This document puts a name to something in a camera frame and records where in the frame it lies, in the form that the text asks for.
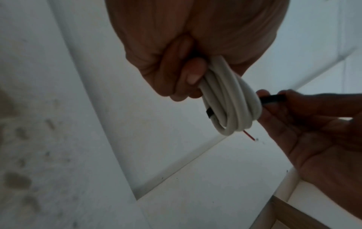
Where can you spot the person's right hand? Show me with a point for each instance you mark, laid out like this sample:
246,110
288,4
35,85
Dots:
325,145

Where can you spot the wooden shelf frame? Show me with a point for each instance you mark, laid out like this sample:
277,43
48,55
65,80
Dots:
294,214

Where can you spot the person's left hand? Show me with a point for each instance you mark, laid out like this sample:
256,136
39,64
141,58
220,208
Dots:
183,29

